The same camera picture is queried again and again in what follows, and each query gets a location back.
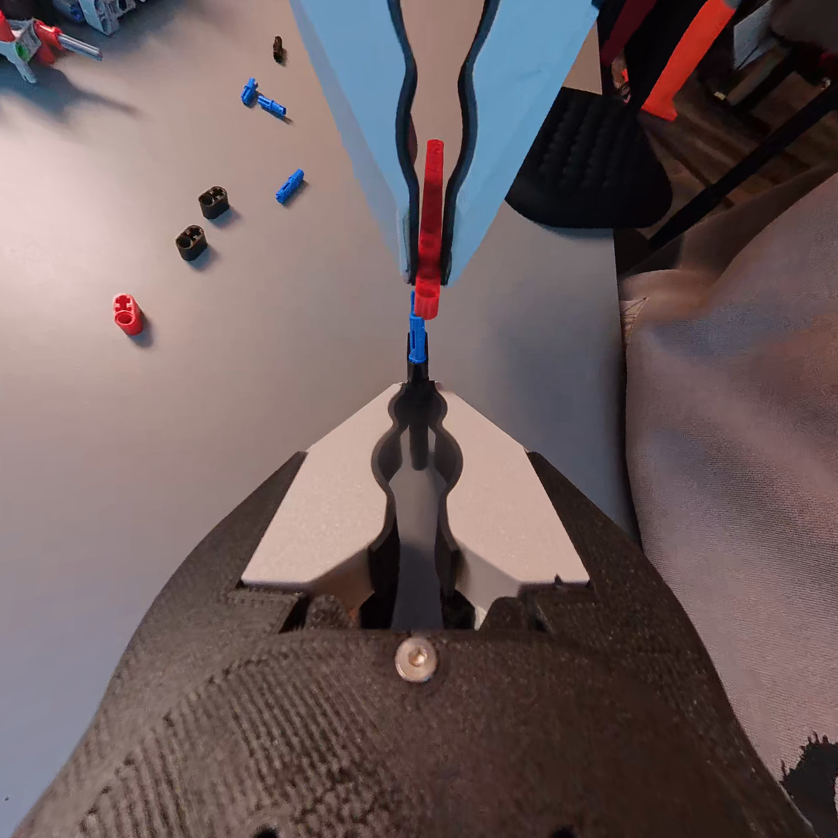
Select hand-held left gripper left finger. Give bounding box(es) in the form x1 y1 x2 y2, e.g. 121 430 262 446
240 381 405 611

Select small red lego connector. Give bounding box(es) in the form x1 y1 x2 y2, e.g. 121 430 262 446
112 293 145 337

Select red plastic chair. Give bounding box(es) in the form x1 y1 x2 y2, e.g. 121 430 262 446
638 0 741 122

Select partly built lego car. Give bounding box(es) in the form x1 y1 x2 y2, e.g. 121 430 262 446
0 0 138 85

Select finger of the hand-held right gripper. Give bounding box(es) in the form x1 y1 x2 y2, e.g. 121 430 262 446
443 0 601 287
288 0 421 285

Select black lego frame block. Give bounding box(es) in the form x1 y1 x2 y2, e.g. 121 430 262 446
402 334 436 472

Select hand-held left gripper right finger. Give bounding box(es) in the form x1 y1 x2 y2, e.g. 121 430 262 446
434 385 592 631

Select long red lego beam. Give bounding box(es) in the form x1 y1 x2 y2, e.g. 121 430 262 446
414 139 446 322

